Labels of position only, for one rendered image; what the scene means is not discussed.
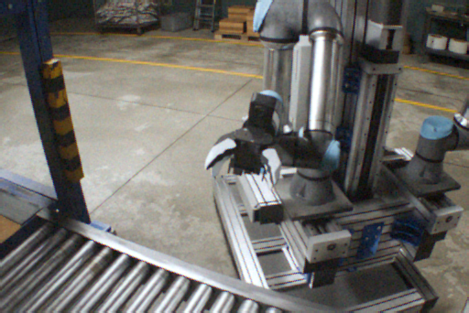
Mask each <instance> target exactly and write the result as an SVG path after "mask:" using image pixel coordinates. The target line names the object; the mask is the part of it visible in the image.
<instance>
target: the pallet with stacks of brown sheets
mask: <svg viewBox="0 0 469 313"><path fill-rule="evenodd" d="M255 13H256V7H255V6H242V5H235V6H232V7H229V8H228V18H225V19H223V20H221V21H219V30H218V31H216V32H214V39H220V40H229V41H237V42H246V43H255V44H263V43H262V42H261V41H253V40H250V37H252V38H259V33H256V32H255V31H254V19H255ZM228 35H234V36H240V37H241V38H240V39H235V38H224V37H226V36H228Z"/></svg>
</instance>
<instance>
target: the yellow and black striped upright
mask: <svg viewBox="0 0 469 313"><path fill-rule="evenodd" d="M60 62H61V60H60V59H48V60H46V61H44V62H42V63H40V65H41V70H42V76H43V79H44V84H45V90H46V93H47V98H48V101H49V109H50V114H51V118H52V121H53V126H54V130H55V133H56V134H55V135H56V138H57V141H58V145H59V151H60V155H61V159H62V165H63V167H64V171H65V174H66V177H67V180H68V181H71V182H73V183H77V182H78V181H79V180H81V179H83V178H85V176H84V172H83V168H82V162H81V159H80V155H79V147H78V144H77V141H76V137H75V130H74V127H73V124H72V120H71V111H70V107H69V106H70V104H69V101H68V97H67V92H66V88H65V81H64V78H63V77H64V75H63V73H62V67H61V64H60Z"/></svg>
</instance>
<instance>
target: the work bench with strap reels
mask: <svg viewBox="0 0 469 313"><path fill-rule="evenodd" d="M431 10H432V9H431V8H428V7H425V11H426V16H425V20H424V26H423V27H424V28H423V31H422V32H423V34H422V40H421V45H420V53H419V54H418V55H419V56H421V59H420V62H419V64H425V63H424V57H425V52H427V53H435V54H438V55H443V56H448V57H451V58H458V59H467V60H469V51H467V47H468V44H467V42H465V41H463V40H460V39H454V38H452V39H450V43H449V47H447V46H446V42H447V38H446V37H443V36H438V35H435V34H429V30H430V24H431V23H430V22H431V17H433V18H437V19H442V20H449V21H451V22H457V23H462V20H463V23H464V24H465V25H469V16H465V18H464V19H462V18H461V17H458V16H455V15H456V14H457V13H452V12H450V11H443V12H440V11H438V10H432V11H437V12H432V11H431Z"/></svg>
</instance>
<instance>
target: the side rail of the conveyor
mask: <svg viewBox="0 0 469 313"><path fill-rule="evenodd" d="M36 216H37V219H38V224H39V227H41V226H42V225H44V224H45V223H46V222H47V221H49V222H51V223H53V225H54V226H55V228H56V230H58V229H59V228H60V227H62V228H64V229H66V230H67V231H68V233H69V235H70V237H71V236H72V235H73V234H78V235H79V236H80V237H81V238H82V239H83V240H84V243H86V242H88V241H93V242H95V243H96V244H97V245H98V246H99V248H100V251H102V250H103V248H104V247H110V249H112V250H113V251H114V252H115V255H116V259H117V257H118V256H119V255H120V254H126V255H128V256H129V257H131V258H132V260H133V262H134V266H133V267H132V268H130V269H129V272H130V270H131V269H133V268H134V267H135V265H136V263H137V262H145V263H147V264H148V265H149V266H150V267H151V268H152V274H151V275H150V276H149V277H148V278H147V281H148V279H149V278H150V277H151V276H152V275H154V274H155V271H156V270H158V269H164V270H166V271H167V272H169V274H170V275H171V277H172V280H171V281H170V283H169V284H168V285H167V286H166V289H165V290H164V291H163V292H162V293H164V294H165V293H166V292H167V290H168V289H169V287H170V286H171V285H172V284H173V282H174V281H175V280H176V277H178V276H183V277H185V278H187V279H188V280H189V281H190V282H191V283H192V289H191V291H189V293H188V294H187V296H186V297H185V299H184V300H183V301H184V302H187V301H188V300H189V298H190V296H191V294H192V292H193V291H194V290H195V289H196V287H197V286H198V284H204V285H207V286H209V287H210V288H211V289H212V290H213V297H212V299H211V302H210V303H209V305H208V306H207V308H206V309H207V310H209V311H210V309H211V308H212V307H213V302H215V300H216V298H217V297H218V296H219V295H220V293H222V292H227V293H230V294H232V295H233V296H235V297H236V305H235V307H234V310H233V311H232V313H236V312H237V310H238V309H239V308H240V305H241V303H242V302H243V301H244V300H252V301H254V302H257V304H258V305H259V307H260V310H259V313H266V310H267V309H268V308H277V309H279V310H280V311H282V312H283V313H350V312H347V311H343V310H341V309H336V308H332V307H330V308H329V307H327V306H325V305H320V304H318V303H315V302H310V301H308V300H305V299H300V298H298V297H294V296H288V295H285V294H283V293H280V292H278V291H273V290H270V289H267V288H265V287H262V286H255V285H253V284H250V283H247V282H245V281H242V280H239V279H237V278H234V277H231V276H227V275H222V274H219V273H216V272H214V271H211V270H208V269H205V268H202V267H200V266H198V265H195V264H191V263H188V262H185V261H182V260H180V259H178V258H175V257H172V256H169V255H166V254H162V253H160V252H157V251H154V250H152V249H149V248H147V247H144V246H141V245H139V244H136V243H131V242H129V241H127V240H125V239H122V238H119V237H118V236H116V235H113V234H111V233H109V232H105V231H103V230H100V229H97V228H94V227H93V226H90V225H87V224H85V223H82V222H80V221H76V220H74V219H72V218H69V217H67V216H64V215H62V214H60V213H58V212H56V211H54V210H50V209H47V208H43V209H42V210H41V211H40V212H39V213H37V214H36ZM116 259H115V260H116ZM110 265H111V264H110ZM110 265H109V266H110ZM109 266H108V267H109ZM108 267H107V268H108ZM107 268H106V269H107ZM129 272H128V273H129ZM128 273H127V274H126V275H128ZM126 275H124V277H125V276H126ZM147 281H146V282H145V283H143V284H142V285H145V284H146V283H147Z"/></svg>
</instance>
